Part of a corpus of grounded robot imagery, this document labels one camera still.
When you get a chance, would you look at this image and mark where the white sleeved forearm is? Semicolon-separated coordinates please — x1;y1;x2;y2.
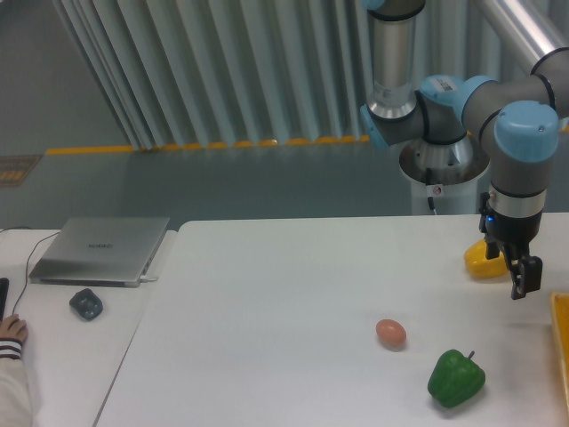
1;338;33;426

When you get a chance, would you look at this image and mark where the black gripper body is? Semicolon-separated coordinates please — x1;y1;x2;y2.
479;189;545;257

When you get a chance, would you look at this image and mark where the silver laptop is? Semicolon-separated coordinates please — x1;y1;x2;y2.
28;217;169;287

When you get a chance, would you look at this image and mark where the yellow basket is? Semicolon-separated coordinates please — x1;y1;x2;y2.
549;292;569;406

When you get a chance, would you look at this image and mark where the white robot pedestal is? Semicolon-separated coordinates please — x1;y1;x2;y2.
399;136;489;215

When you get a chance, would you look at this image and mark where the black laptop cable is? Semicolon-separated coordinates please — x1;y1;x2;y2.
0;226;61;315

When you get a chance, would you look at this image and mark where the brown egg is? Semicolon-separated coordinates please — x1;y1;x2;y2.
375;318;407;348

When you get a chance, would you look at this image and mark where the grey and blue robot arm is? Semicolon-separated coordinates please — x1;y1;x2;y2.
361;1;568;299

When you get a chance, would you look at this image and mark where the person's hand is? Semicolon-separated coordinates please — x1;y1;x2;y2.
0;314;28;343

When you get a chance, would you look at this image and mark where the yellow bell pepper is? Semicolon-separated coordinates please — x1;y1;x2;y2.
463;239;509;279

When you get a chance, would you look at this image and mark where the green bell pepper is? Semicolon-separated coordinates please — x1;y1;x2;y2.
428;349;485;408

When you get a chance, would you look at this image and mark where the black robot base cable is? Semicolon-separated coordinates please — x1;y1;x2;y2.
424;166;439;216

